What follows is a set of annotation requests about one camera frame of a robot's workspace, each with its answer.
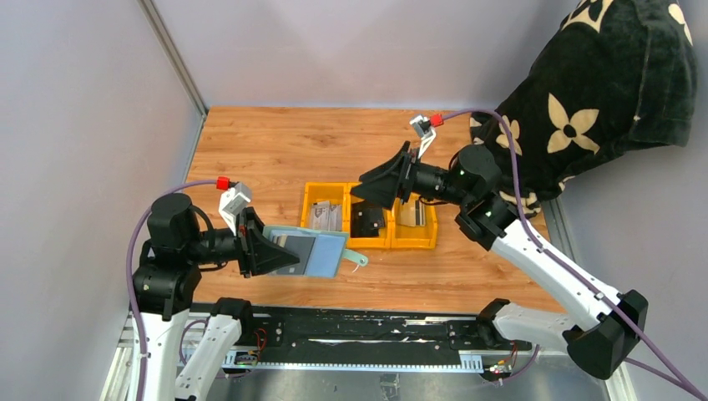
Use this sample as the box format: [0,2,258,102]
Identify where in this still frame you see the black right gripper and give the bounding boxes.
[350,142,472,212]

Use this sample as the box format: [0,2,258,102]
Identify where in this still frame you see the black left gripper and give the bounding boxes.
[186,205,301,275]

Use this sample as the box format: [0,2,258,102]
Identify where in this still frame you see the black credit card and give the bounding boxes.
[273,235,316,277]

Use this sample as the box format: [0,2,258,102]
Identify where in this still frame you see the mint green leather card holder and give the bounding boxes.
[264,226,369,278]

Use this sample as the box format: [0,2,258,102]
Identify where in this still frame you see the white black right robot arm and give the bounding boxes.
[351,142,648,379]

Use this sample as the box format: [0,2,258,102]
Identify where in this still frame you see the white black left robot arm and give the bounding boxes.
[129,193,300,400]

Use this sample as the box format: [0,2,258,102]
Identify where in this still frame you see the striped beige cards in bin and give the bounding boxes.
[397,199,427,227]

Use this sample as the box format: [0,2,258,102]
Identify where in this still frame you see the silver cards in bin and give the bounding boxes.
[308,200,342,231]

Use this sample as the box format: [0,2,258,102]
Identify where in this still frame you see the yellow left plastic bin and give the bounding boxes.
[300,182,351,232]

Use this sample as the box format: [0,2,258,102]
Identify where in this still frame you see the yellow middle plastic bin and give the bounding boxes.
[345,183,392,249]

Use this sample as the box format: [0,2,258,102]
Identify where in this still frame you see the black floral blanket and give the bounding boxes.
[469,1,698,217]

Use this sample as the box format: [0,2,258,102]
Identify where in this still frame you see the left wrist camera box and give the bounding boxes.
[217,180,252,236]

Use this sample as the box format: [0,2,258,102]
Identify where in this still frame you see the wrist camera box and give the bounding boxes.
[409,114,444,159]
[217,180,252,236]

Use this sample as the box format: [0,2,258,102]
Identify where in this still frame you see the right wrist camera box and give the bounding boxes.
[409,114,444,159]

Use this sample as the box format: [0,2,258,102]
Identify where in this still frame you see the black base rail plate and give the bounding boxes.
[222,306,534,373]

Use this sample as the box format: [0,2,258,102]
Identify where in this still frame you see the aluminium frame post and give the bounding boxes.
[137,0,209,120]

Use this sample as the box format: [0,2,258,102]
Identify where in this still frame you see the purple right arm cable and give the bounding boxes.
[439,109,708,401]

